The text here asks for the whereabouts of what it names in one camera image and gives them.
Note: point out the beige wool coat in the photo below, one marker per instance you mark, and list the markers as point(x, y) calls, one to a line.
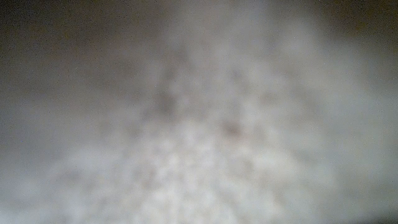
point(199, 140)

